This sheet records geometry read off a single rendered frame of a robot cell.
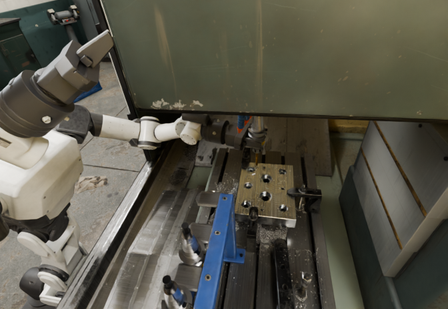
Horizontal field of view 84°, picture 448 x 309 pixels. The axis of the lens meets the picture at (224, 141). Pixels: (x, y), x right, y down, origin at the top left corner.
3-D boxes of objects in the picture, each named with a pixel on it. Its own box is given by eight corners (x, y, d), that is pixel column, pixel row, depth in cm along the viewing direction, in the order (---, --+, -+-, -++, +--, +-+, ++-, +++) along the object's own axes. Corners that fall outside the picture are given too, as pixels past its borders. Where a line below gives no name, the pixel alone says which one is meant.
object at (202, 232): (182, 241, 63) (181, 239, 62) (188, 222, 67) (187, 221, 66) (209, 244, 61) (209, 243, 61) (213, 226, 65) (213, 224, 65)
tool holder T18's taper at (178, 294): (180, 318, 48) (174, 305, 44) (161, 308, 49) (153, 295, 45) (191, 295, 51) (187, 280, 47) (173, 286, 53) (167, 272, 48)
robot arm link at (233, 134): (240, 135, 78) (205, 128, 82) (240, 158, 84) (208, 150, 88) (252, 114, 87) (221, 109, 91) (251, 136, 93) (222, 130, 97)
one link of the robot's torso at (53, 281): (53, 306, 142) (29, 272, 111) (76, 271, 157) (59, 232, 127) (79, 313, 142) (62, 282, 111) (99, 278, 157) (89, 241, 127)
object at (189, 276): (167, 288, 54) (166, 286, 54) (175, 263, 58) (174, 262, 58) (198, 292, 53) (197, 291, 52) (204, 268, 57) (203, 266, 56)
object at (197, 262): (198, 272, 57) (197, 267, 55) (175, 263, 59) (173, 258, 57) (209, 248, 61) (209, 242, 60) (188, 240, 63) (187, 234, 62)
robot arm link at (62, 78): (49, 48, 32) (-13, 106, 33) (110, 98, 38) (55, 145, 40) (63, 28, 42) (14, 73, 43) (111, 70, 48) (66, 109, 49)
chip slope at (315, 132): (187, 184, 157) (181, 153, 141) (210, 125, 209) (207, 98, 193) (336, 198, 142) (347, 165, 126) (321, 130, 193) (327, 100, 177)
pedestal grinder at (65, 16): (77, 72, 500) (49, 10, 431) (70, 68, 521) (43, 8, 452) (99, 65, 526) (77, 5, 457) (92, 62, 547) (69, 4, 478)
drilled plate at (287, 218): (234, 220, 97) (233, 213, 94) (243, 169, 119) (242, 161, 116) (295, 228, 93) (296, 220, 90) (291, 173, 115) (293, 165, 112)
